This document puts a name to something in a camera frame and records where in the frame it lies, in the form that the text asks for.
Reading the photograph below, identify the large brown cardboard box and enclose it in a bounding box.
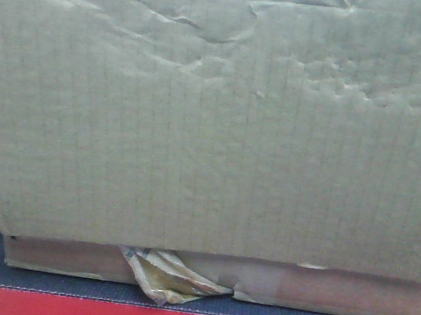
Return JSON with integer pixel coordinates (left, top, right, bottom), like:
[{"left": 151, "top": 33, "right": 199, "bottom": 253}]
[{"left": 0, "top": 0, "right": 421, "bottom": 315}]

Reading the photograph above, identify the crumpled clear packing tape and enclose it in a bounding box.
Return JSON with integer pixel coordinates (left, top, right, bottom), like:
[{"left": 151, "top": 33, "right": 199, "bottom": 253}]
[{"left": 119, "top": 245, "right": 234, "bottom": 306}]

